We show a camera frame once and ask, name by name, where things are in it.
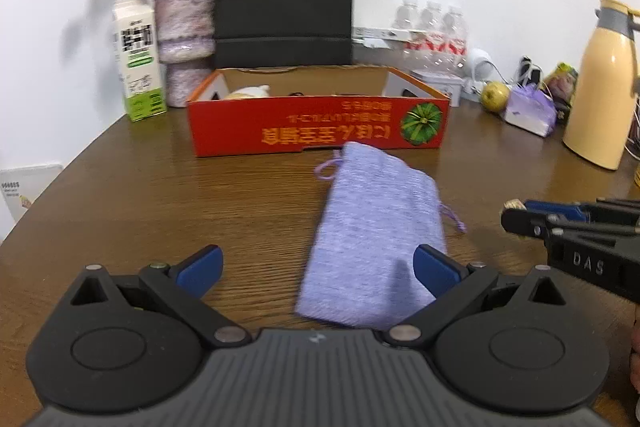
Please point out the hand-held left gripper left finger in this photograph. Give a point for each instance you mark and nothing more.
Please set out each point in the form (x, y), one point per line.
(200, 268)

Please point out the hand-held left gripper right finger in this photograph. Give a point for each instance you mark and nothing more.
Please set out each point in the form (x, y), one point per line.
(435, 272)

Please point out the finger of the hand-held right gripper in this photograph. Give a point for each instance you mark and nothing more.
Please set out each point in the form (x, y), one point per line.
(555, 208)
(530, 222)

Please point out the red cardboard box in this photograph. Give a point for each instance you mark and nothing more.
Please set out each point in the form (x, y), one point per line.
(250, 132)

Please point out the purple plastic packet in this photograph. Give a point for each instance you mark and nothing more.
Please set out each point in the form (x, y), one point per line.
(530, 112)

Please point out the cream thermos jug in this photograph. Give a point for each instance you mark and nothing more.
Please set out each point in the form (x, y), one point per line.
(600, 97)

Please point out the green apple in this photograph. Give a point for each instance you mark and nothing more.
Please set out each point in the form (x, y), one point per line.
(495, 97)

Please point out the black charger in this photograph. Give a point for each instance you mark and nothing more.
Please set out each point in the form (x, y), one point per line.
(529, 71)

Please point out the small grey tin box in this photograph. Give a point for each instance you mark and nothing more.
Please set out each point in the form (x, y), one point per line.
(440, 87)

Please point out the small white fan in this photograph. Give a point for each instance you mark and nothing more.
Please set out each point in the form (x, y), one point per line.
(479, 63)

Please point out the white round object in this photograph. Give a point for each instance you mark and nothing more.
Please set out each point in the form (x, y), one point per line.
(250, 93)

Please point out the white printed box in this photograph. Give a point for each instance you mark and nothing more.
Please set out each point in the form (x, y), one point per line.
(27, 194)

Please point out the pack of water bottles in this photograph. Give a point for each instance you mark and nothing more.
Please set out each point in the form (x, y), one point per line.
(435, 59)

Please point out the clear water bottle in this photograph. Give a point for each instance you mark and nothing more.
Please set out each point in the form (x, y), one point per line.
(406, 14)
(431, 24)
(455, 32)

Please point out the white green milk carton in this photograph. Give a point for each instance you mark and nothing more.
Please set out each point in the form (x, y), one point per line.
(140, 67)

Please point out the pink textured vase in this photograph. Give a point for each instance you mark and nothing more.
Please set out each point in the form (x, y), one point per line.
(185, 32)

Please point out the white pink flat box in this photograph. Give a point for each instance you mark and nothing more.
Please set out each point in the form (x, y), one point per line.
(382, 34)

